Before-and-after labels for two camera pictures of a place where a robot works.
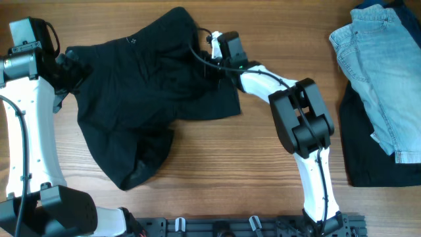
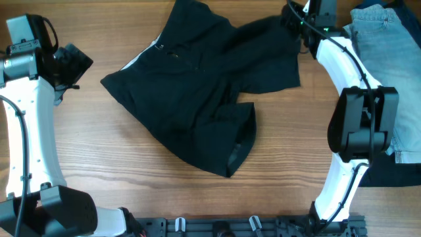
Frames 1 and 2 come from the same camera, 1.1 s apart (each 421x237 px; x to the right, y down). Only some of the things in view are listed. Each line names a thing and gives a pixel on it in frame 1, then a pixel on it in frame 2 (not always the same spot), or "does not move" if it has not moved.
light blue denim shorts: x=381 y=53 does not move
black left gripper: x=78 y=69 does not move
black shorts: x=139 y=86 -> x=183 y=89
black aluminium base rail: x=349 y=226 does not move
